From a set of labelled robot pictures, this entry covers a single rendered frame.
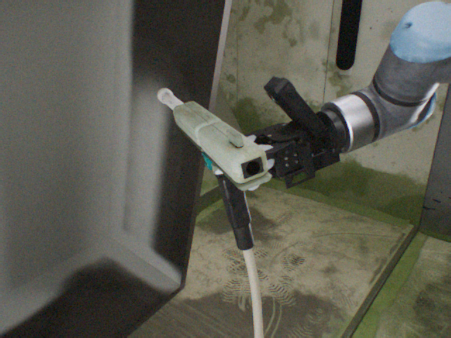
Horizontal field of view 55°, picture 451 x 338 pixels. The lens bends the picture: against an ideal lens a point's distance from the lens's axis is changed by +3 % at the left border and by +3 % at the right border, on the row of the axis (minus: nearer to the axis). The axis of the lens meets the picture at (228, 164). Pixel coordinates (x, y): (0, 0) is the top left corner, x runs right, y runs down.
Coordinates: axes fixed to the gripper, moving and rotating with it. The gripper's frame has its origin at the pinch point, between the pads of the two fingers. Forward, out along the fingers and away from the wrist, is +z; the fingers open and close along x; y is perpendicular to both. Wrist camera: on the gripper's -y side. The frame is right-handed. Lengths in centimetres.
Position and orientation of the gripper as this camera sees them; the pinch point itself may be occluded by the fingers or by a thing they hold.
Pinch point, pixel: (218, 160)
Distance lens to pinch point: 62.9
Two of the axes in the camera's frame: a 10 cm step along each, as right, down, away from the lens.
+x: -3.7, -3.3, 8.7
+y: 2.2, 8.8, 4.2
